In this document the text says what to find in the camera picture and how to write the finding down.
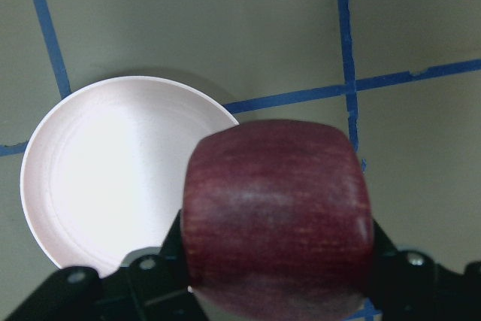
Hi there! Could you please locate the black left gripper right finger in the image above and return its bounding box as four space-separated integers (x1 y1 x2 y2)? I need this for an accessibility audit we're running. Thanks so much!
366 221 466 320

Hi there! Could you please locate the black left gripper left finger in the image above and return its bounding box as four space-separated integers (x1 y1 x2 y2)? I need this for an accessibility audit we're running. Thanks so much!
100 214 206 320

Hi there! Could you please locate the red apple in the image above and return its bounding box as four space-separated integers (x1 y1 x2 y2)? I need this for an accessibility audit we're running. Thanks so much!
181 120 374 320

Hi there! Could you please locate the pink plate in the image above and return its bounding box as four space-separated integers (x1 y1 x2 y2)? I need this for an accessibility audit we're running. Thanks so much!
20 76 237 276

